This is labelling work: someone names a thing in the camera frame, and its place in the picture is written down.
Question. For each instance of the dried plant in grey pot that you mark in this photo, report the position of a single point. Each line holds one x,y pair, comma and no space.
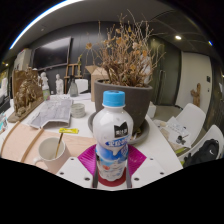
140,100

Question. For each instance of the small round white dish stack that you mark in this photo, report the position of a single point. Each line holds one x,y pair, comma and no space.
78,110

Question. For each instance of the colourful painted sheet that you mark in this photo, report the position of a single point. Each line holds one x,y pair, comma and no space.
3,123

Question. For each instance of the tall white plaster statue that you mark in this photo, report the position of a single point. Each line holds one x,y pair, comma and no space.
146,71

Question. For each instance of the pale storage cabinet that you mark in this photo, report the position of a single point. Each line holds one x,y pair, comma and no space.
22,59

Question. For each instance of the white shell chair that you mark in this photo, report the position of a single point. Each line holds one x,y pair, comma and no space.
82,85
193,115
215,131

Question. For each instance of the open printed newspaper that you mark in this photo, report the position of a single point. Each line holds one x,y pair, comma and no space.
51,113

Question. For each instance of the grey plant saucer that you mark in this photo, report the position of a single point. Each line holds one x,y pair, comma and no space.
144,135

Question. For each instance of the white pedestal box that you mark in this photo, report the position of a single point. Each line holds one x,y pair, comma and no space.
151,110

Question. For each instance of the blue-capped plastic drink bottle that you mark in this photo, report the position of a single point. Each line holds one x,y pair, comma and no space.
113,133

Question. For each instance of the yellow sachet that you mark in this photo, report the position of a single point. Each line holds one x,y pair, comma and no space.
69,130

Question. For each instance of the green-labelled spray bottle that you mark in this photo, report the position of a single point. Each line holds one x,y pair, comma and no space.
46,94

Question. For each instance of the round ceiling spotlight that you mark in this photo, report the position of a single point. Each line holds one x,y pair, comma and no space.
178,37
210,43

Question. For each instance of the white ceramic mug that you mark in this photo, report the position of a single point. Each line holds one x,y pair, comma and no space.
50,163

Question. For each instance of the light wooden drawing board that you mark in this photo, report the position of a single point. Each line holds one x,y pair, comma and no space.
20,140

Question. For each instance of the open cardboard box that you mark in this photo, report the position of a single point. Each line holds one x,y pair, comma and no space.
96,75

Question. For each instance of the wooden easel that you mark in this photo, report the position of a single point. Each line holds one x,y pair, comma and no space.
71,71

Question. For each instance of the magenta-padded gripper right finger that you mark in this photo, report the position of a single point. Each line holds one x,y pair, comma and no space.
137,161

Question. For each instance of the black backpack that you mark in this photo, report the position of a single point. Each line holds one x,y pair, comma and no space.
203,153

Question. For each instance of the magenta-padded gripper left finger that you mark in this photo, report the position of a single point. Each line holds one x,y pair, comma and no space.
86,162

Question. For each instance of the wooden stirrer stick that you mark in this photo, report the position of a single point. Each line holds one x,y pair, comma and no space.
59,145

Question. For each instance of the wooden figure sculpture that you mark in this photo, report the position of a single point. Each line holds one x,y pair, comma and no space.
196,95

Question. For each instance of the dark wall screen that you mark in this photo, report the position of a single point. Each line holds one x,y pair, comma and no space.
51,53

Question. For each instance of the loose papers stack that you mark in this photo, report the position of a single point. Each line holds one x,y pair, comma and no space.
176,131

